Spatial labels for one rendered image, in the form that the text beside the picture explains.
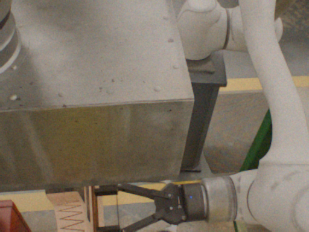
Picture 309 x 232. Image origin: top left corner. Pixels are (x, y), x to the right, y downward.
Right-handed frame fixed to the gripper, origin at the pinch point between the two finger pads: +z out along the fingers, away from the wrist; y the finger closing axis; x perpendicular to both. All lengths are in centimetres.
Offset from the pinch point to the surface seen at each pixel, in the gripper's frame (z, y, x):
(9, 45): 3.7, 3.4, 45.7
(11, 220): 31, 12, -50
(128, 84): -6.3, -0.8, 44.7
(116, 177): -4.5, -4.8, 32.7
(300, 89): -62, 38, -23
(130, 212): -8, 27, -115
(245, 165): -53, 28, -62
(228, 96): -75, 97, -127
